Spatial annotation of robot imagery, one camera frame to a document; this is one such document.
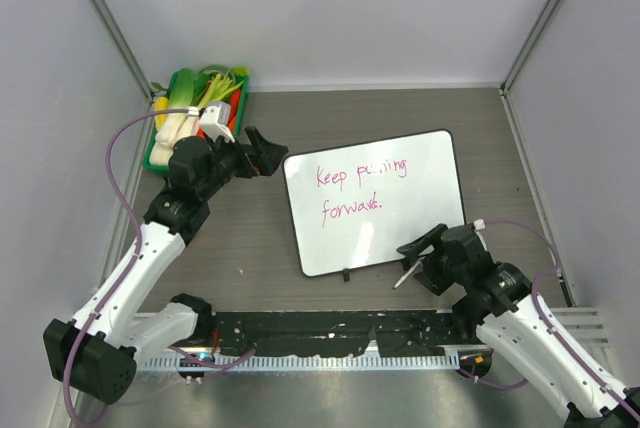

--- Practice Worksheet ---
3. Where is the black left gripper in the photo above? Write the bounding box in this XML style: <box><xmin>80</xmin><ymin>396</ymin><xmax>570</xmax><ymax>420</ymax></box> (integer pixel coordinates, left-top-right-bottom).
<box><xmin>197</xmin><ymin>126</ymin><xmax>286</xmax><ymax>200</ymax></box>

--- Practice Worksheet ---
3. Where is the white whiteboard with black frame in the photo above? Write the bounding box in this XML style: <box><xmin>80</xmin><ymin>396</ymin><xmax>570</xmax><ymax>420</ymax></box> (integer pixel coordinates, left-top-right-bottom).
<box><xmin>283</xmin><ymin>130</ymin><xmax>466</xmax><ymax>277</ymax></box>

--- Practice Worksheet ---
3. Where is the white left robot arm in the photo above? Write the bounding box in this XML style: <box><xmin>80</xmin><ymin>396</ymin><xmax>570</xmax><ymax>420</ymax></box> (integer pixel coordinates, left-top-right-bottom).
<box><xmin>43</xmin><ymin>127</ymin><xmax>288</xmax><ymax>405</ymax></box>

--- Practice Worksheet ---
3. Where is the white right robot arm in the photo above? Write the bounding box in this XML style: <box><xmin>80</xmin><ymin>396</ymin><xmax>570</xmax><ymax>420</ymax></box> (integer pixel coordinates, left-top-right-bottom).
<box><xmin>397</xmin><ymin>220</ymin><xmax>639</xmax><ymax>427</ymax></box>

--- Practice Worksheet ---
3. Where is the red toy chili pepper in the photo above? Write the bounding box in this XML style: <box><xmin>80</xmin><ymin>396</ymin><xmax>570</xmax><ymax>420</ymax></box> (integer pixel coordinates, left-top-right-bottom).
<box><xmin>228</xmin><ymin>88</ymin><xmax>242</xmax><ymax>131</ymax></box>

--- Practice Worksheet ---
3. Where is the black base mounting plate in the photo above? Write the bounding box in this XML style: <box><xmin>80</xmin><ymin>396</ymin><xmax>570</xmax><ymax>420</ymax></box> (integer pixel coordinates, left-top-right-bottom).
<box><xmin>214</xmin><ymin>310</ymin><xmax>481</xmax><ymax>358</ymax></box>

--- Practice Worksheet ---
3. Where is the white green toy leek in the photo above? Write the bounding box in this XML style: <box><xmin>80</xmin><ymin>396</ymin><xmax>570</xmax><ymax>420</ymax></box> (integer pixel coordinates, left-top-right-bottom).
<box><xmin>192</xmin><ymin>68</ymin><xmax>249</xmax><ymax>135</ymax></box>

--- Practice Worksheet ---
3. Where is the green plastic tray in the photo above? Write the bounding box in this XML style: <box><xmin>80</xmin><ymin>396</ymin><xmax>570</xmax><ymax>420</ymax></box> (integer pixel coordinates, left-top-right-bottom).
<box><xmin>142</xmin><ymin>65</ymin><xmax>249</xmax><ymax>176</ymax></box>

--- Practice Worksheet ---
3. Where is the white green toy bok choy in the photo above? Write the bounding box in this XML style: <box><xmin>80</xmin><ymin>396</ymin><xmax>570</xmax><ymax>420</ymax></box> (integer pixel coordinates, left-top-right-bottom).
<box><xmin>155</xmin><ymin>68</ymin><xmax>195</xmax><ymax>147</ymax></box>

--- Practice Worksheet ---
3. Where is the yellow toy corn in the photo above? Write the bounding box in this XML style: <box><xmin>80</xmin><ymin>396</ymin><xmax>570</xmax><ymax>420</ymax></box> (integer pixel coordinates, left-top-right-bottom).
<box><xmin>153</xmin><ymin>96</ymin><xmax>169</xmax><ymax>132</ymax></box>

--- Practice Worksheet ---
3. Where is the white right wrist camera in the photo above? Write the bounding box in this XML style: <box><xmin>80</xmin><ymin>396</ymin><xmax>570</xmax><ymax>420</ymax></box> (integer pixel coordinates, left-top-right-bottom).
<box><xmin>473</xmin><ymin>219</ymin><xmax>486</xmax><ymax>231</ymax></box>

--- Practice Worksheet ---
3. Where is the white slotted cable duct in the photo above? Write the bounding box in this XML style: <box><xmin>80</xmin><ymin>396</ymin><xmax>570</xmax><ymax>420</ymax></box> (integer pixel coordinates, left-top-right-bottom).
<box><xmin>138</xmin><ymin>351</ymin><xmax>460</xmax><ymax>373</ymax></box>

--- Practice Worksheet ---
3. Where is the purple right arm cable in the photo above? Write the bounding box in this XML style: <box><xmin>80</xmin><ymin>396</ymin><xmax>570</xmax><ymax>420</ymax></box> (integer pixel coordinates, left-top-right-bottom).
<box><xmin>457</xmin><ymin>220</ymin><xmax>640</xmax><ymax>424</ymax></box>

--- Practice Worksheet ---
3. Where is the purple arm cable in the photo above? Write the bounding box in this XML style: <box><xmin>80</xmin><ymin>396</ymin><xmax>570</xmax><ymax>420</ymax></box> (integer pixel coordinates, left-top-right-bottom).
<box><xmin>457</xmin><ymin>220</ymin><xmax>640</xmax><ymax>424</ymax></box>
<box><xmin>62</xmin><ymin>106</ymin><xmax>256</xmax><ymax>427</ymax></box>

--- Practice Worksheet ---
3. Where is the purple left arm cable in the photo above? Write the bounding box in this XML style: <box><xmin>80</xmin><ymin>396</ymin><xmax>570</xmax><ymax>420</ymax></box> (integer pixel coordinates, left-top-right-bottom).
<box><xmin>62</xmin><ymin>106</ymin><xmax>256</xmax><ymax>427</ymax></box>

